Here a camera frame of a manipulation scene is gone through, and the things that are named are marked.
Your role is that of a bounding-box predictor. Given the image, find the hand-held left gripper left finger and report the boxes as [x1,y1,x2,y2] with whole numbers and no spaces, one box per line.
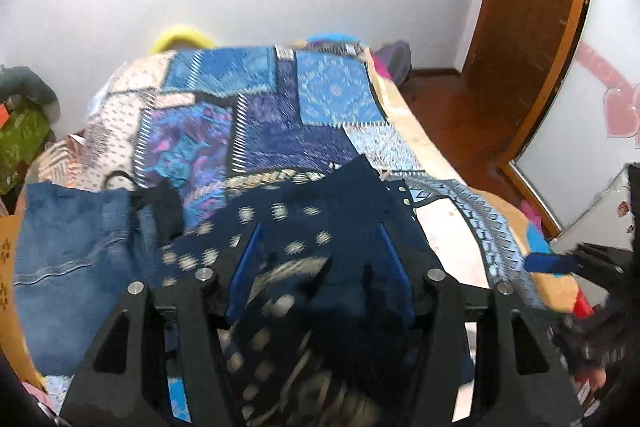
[60,222,266,427]

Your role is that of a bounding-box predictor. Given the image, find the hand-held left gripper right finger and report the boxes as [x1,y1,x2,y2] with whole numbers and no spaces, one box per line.
[377,219,583,427]

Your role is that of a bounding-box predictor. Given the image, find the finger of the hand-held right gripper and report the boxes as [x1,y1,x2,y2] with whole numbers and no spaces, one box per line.
[524,252,583,275]

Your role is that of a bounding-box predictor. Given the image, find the navy patterned hoodie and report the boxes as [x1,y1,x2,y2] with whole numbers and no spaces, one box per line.
[162,154,476,427]

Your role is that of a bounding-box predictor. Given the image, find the white cabinet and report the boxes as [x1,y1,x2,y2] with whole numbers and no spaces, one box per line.
[550,167,637,259]

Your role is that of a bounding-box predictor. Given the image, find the black cloth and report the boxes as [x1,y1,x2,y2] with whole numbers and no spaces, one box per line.
[104,171,187,239]

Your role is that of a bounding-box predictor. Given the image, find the blue denim jeans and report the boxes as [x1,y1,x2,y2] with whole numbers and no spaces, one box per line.
[14,182,171,378]

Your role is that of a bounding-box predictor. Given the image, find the patchwork bed blanket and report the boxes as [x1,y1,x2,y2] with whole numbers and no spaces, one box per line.
[15,42,596,427]

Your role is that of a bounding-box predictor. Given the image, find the purple bag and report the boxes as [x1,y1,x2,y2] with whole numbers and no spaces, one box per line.
[372,41,414,86]

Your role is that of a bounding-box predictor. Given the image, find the brown wooden door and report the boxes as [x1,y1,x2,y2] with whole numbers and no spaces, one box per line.
[460,0,598,239]

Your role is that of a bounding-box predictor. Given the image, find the yellow printed cloth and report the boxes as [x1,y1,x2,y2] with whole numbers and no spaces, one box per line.
[0,213,43,390]

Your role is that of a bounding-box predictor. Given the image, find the yellow pillow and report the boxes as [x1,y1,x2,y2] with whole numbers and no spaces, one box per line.
[149,23,217,56]

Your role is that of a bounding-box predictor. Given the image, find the grey cloth bundle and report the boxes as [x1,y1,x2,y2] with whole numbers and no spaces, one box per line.
[0,66,61,108]

